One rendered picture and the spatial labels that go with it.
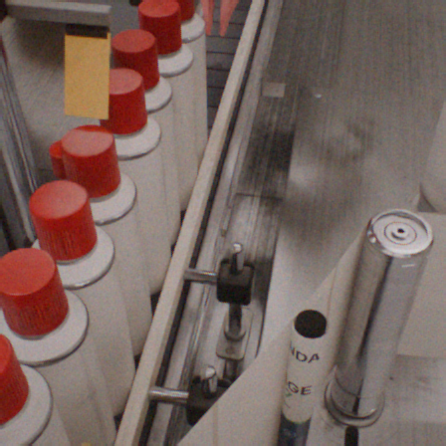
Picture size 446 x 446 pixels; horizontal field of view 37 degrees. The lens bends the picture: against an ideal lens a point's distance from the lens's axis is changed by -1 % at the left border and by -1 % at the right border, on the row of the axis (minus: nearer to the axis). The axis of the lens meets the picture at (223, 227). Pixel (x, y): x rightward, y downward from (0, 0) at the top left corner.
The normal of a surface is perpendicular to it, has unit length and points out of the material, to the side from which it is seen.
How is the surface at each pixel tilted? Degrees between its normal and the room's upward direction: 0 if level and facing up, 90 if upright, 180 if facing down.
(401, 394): 0
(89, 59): 63
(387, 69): 0
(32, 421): 42
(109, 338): 90
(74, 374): 90
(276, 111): 0
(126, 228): 90
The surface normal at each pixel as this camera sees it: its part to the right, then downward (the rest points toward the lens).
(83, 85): -0.16, 0.32
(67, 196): -0.04, -0.68
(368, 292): -0.70, 0.52
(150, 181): 0.65, 0.55
